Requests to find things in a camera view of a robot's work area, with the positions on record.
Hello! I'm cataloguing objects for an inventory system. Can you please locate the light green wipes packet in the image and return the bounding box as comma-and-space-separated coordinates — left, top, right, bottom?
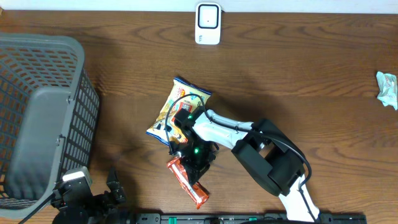
376, 72, 397, 111

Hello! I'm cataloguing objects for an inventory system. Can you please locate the yellow snack bag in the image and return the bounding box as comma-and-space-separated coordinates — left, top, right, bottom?
146, 77, 212, 146

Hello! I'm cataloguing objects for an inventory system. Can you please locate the orange chocolate bar wrapper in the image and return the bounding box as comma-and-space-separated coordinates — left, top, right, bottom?
167, 157, 210, 209

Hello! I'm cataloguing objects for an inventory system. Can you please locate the grey plastic basket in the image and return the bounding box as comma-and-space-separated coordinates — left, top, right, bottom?
1, 33, 100, 219

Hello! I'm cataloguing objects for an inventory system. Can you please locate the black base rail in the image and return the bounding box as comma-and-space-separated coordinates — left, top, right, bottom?
131, 213, 368, 224

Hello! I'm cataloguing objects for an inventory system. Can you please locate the white barcode scanner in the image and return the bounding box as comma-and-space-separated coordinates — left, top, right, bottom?
195, 2, 222, 45

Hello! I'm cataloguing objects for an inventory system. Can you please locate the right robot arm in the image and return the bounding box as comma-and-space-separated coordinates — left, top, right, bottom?
172, 108, 320, 223

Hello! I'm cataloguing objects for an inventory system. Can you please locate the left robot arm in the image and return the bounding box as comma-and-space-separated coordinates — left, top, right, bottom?
51, 166, 136, 224

